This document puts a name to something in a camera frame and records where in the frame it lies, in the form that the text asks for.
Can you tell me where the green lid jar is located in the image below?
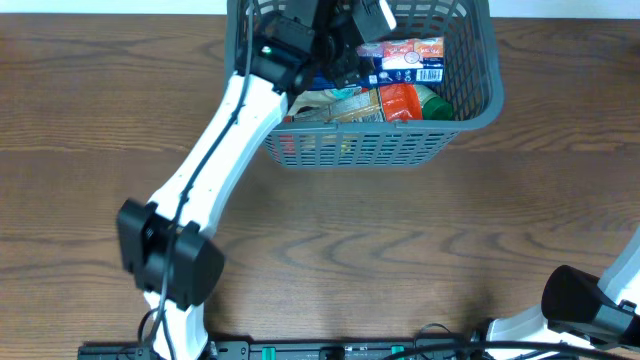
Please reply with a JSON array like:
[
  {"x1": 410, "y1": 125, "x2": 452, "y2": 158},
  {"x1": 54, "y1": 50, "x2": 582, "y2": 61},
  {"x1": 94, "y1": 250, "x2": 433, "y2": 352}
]
[{"x1": 414, "y1": 84, "x2": 454, "y2": 121}]

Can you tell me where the grey plastic lattice basket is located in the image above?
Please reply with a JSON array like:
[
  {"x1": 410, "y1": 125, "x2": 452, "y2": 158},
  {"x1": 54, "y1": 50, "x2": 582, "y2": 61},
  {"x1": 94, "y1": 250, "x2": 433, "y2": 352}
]
[{"x1": 222, "y1": 0, "x2": 505, "y2": 169}]

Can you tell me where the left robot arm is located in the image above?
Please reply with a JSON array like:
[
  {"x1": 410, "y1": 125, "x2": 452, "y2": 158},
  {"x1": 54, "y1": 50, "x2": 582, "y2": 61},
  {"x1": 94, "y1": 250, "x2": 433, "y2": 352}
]
[{"x1": 116, "y1": 0, "x2": 397, "y2": 359}]

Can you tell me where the orange biscuit packet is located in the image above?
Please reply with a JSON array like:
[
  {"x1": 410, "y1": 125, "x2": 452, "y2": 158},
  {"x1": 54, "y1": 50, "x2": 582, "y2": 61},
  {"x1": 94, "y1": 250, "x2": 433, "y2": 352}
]
[{"x1": 284, "y1": 82, "x2": 424, "y2": 124}]

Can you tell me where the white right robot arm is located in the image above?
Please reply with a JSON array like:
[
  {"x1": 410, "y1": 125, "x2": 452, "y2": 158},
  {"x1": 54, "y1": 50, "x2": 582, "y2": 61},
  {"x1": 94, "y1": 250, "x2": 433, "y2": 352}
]
[{"x1": 472, "y1": 233, "x2": 639, "y2": 352}]

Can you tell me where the mint green tissue pouch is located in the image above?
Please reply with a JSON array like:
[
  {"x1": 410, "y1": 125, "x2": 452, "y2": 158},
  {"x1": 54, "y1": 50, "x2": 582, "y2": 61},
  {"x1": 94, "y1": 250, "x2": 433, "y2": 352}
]
[{"x1": 325, "y1": 86, "x2": 362, "y2": 100}]

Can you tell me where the Kleenex tissue multipack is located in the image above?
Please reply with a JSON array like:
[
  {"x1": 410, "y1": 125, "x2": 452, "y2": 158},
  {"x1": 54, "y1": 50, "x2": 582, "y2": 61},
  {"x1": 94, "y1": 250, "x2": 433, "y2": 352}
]
[{"x1": 310, "y1": 37, "x2": 445, "y2": 90}]

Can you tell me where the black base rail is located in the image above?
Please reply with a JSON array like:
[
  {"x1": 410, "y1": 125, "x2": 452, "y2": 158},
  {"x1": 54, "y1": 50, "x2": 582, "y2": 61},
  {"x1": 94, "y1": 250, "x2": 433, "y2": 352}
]
[{"x1": 77, "y1": 339, "x2": 576, "y2": 360}]

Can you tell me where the beige paper pouch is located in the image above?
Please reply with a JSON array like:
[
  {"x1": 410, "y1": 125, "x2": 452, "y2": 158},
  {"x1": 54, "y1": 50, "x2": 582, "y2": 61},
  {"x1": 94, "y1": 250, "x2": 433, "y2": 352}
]
[{"x1": 287, "y1": 91, "x2": 327, "y2": 116}]

